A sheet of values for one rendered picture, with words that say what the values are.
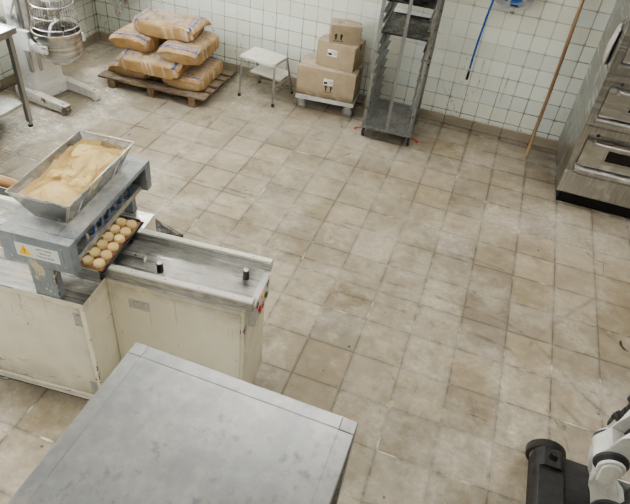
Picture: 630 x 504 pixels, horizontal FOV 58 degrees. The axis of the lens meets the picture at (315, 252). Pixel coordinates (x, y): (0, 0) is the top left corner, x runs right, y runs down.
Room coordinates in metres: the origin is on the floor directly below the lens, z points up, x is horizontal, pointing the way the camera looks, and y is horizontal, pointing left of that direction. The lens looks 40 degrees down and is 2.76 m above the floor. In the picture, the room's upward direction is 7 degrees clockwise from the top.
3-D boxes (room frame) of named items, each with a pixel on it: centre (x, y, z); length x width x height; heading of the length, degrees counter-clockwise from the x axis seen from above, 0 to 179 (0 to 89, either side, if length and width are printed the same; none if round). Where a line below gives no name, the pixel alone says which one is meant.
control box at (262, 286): (1.95, 0.24, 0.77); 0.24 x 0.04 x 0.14; 171
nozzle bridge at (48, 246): (2.09, 1.10, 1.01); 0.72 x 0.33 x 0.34; 171
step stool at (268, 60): (5.78, 0.74, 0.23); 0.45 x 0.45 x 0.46; 67
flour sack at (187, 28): (5.78, 1.73, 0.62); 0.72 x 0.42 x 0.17; 82
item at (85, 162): (2.09, 1.10, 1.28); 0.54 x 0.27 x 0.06; 171
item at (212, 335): (2.01, 0.60, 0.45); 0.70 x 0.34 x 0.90; 81
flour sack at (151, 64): (5.56, 1.84, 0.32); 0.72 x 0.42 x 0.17; 80
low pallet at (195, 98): (5.77, 1.78, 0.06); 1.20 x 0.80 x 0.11; 78
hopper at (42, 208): (2.09, 1.10, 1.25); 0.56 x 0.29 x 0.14; 171
